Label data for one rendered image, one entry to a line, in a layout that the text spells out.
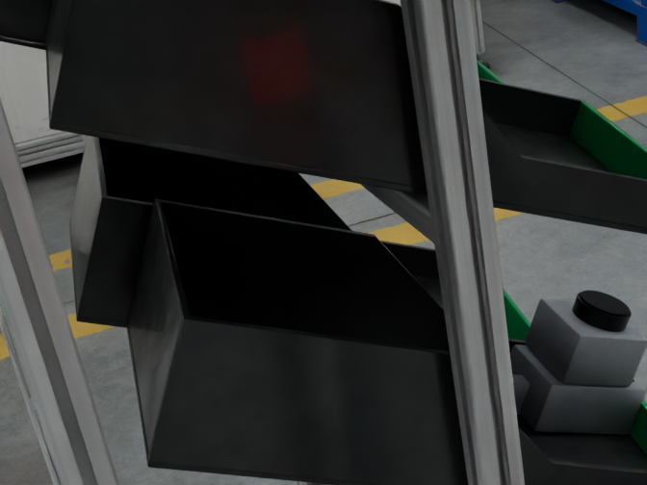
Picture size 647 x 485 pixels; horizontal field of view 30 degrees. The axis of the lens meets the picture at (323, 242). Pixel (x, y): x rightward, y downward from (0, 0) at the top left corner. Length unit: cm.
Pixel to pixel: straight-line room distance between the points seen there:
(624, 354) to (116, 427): 238
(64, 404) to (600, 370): 31
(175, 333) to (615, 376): 26
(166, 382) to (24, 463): 244
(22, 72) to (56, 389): 393
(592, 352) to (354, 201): 316
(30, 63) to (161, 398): 385
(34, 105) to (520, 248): 188
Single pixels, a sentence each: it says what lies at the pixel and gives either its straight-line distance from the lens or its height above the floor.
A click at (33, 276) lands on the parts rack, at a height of 143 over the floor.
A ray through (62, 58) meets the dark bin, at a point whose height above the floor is 149.
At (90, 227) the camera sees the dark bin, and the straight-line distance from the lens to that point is 67.
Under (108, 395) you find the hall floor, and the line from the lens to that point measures 310.
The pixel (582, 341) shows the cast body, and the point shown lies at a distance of 64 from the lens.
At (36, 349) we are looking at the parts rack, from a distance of 44.
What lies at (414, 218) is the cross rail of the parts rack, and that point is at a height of 138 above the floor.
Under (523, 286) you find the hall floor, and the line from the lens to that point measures 321.
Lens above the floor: 162
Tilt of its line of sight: 27 degrees down
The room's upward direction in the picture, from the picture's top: 11 degrees counter-clockwise
